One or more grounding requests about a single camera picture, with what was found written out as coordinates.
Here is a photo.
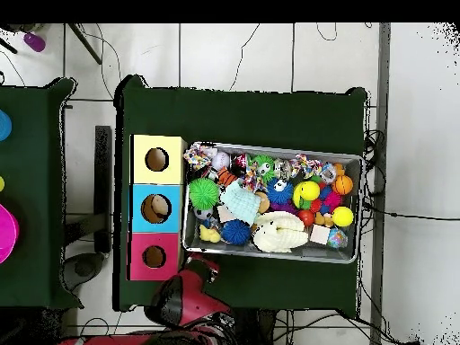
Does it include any purple bottle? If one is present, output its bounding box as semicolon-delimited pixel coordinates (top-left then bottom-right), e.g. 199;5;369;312
22;31;47;53

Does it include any pink round disc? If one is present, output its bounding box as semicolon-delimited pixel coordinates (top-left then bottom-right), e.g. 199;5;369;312
0;202;20;265

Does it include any green spiky rubber ball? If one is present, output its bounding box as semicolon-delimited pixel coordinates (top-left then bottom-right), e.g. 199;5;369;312
188;177;221;211

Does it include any green spiky ball with eyes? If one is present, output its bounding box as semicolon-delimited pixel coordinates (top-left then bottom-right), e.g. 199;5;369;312
248;154;276;182

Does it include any shallow clear mesh bin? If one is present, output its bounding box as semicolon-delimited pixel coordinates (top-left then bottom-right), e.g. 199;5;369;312
181;141;364;265

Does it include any yellow tennis ball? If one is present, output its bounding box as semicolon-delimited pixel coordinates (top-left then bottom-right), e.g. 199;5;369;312
331;206;355;228

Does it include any light blue waffle cloth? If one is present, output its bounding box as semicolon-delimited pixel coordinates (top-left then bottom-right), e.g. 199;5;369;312
219;179;262;226

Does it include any orange striped tiger plush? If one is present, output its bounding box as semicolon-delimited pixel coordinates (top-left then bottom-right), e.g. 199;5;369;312
217;167;238;187

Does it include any blue round object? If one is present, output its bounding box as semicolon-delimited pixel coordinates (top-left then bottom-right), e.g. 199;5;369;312
0;109;13;142

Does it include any cream waffle cloth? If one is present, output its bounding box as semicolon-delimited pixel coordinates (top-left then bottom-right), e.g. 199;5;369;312
252;210;310;253

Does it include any thin black floor cable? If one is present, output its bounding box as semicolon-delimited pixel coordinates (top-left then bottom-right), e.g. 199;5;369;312
228;22;261;92

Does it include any grey round floor base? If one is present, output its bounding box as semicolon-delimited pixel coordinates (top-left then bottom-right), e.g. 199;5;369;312
60;252;106;292

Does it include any multicoloured patterned cloth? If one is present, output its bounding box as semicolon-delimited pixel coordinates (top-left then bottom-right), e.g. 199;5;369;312
182;143;213;170

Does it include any black rod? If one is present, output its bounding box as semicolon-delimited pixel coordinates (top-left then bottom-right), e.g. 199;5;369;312
67;22;103;66

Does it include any dark green side table cloth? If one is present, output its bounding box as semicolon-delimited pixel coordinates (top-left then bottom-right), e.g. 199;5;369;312
0;76;84;310

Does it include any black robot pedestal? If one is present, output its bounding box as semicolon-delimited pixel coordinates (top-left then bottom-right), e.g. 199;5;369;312
233;308;278;345

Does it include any white toy baseball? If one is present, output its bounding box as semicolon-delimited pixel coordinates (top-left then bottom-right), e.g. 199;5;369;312
210;150;231;171

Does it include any orange toy basketball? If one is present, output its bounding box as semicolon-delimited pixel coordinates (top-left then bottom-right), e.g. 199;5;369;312
332;174;354;196

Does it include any yellow duck plush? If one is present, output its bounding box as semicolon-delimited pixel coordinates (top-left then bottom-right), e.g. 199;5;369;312
198;224;223;244

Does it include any wooden box with three holes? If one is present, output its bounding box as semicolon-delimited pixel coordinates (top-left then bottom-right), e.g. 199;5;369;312
128;134;188;282

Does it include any blue spiky ball with eyes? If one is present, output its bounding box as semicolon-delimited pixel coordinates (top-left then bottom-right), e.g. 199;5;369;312
266;177;295;205

